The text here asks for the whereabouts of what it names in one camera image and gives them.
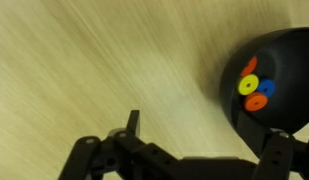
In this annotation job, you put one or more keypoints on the blue wooden disc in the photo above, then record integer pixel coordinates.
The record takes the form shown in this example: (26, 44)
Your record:
(268, 87)

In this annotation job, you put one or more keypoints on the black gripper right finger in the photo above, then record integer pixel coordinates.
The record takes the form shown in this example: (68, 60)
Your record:
(274, 150)

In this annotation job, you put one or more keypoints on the black bowl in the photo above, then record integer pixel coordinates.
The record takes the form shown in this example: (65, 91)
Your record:
(290, 66)

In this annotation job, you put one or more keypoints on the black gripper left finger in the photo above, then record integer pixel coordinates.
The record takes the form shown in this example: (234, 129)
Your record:
(84, 160)

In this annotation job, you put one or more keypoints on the yellow wooden disc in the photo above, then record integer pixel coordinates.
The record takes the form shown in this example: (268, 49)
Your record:
(244, 87)

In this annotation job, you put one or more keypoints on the orange wooden disc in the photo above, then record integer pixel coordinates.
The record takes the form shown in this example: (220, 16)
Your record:
(250, 65)
(252, 104)

